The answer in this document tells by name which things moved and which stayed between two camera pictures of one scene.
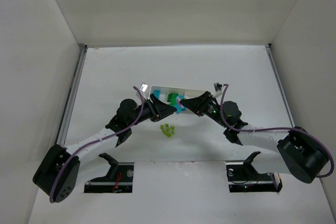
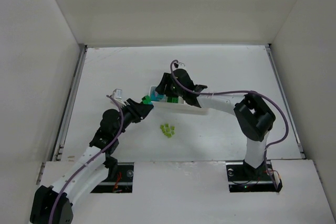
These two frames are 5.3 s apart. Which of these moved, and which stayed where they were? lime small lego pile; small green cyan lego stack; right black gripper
Moved: right black gripper; small green cyan lego stack
Stayed: lime small lego pile
